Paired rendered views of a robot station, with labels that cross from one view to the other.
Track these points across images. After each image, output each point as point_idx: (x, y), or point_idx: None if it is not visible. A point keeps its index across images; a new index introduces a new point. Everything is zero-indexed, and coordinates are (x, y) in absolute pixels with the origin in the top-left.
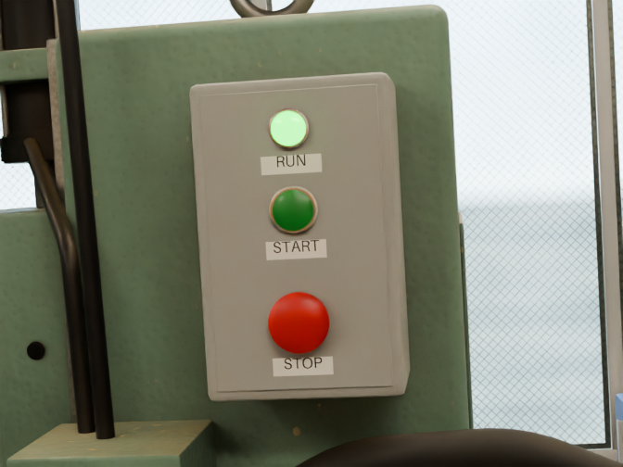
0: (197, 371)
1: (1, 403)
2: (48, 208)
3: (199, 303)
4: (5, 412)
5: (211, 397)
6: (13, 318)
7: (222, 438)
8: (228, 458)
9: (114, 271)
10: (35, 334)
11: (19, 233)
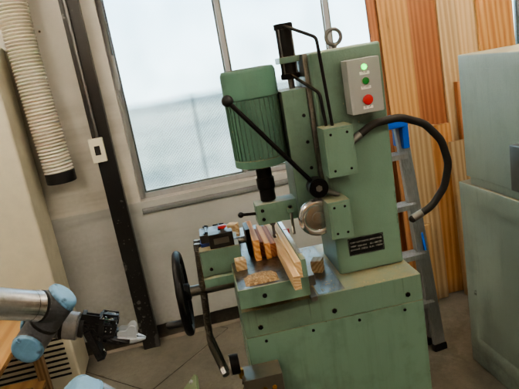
0: (340, 113)
1: (297, 126)
2: (310, 86)
3: (340, 100)
4: (298, 128)
5: (353, 114)
6: (298, 109)
7: None
8: None
9: (324, 96)
10: (303, 112)
11: (298, 93)
